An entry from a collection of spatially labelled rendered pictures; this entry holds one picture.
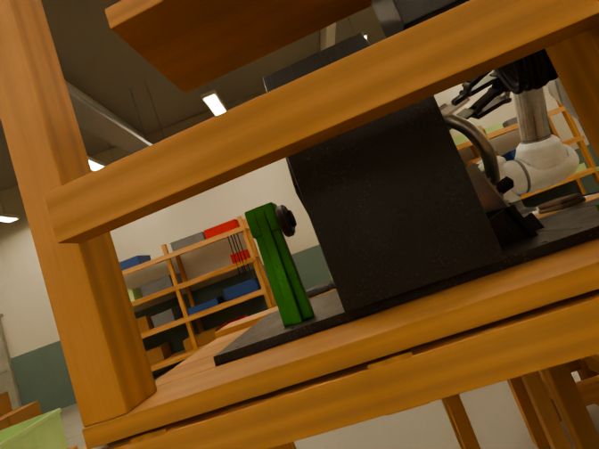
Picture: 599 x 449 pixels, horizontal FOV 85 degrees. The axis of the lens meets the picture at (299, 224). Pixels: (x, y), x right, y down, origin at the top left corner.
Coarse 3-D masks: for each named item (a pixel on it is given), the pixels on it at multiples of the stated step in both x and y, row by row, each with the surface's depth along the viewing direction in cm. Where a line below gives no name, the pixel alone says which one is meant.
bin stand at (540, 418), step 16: (512, 384) 134; (528, 384) 115; (448, 400) 119; (528, 400) 132; (544, 400) 114; (448, 416) 137; (464, 416) 118; (528, 416) 132; (544, 416) 114; (464, 432) 118; (544, 432) 131; (560, 432) 113; (464, 448) 120; (544, 448) 131; (560, 448) 112
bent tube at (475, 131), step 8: (448, 120) 79; (456, 120) 77; (464, 120) 76; (456, 128) 77; (464, 128) 75; (472, 128) 74; (472, 136) 74; (480, 136) 74; (480, 144) 74; (488, 144) 74; (480, 152) 75; (488, 152) 74; (488, 160) 75; (496, 160) 76; (488, 168) 77; (496, 168) 77; (488, 176) 79; (496, 176) 78
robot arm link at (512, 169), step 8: (480, 160) 142; (504, 160) 139; (512, 160) 140; (480, 168) 141; (504, 168) 137; (512, 168) 136; (520, 168) 136; (504, 176) 136; (512, 176) 135; (520, 176) 135; (520, 184) 135; (512, 192) 136; (520, 192) 136; (512, 200) 136
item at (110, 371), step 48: (0, 0) 65; (0, 48) 65; (48, 48) 71; (576, 48) 50; (0, 96) 64; (48, 96) 66; (576, 96) 53; (48, 144) 62; (48, 240) 60; (96, 240) 64; (48, 288) 60; (96, 288) 60; (96, 336) 58; (96, 384) 57; (144, 384) 62
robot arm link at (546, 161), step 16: (528, 96) 128; (544, 96) 128; (528, 112) 130; (544, 112) 129; (528, 128) 133; (544, 128) 131; (528, 144) 135; (544, 144) 131; (560, 144) 131; (528, 160) 135; (544, 160) 132; (560, 160) 131; (576, 160) 132; (528, 176) 134; (544, 176) 133; (560, 176) 133; (528, 192) 140
